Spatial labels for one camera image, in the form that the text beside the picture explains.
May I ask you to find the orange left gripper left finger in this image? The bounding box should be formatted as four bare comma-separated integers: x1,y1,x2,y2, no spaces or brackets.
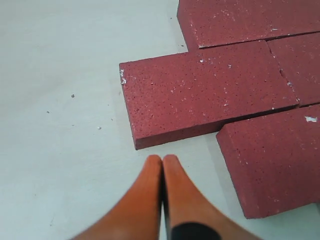
73,155,163,240

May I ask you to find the red brick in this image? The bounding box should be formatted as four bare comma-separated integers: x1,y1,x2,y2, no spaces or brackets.
177,0,320,51
267,32,320,106
119,40,298,150
216,105,320,219

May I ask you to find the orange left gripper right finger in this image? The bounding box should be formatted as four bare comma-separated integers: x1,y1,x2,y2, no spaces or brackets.
162,154,260,240

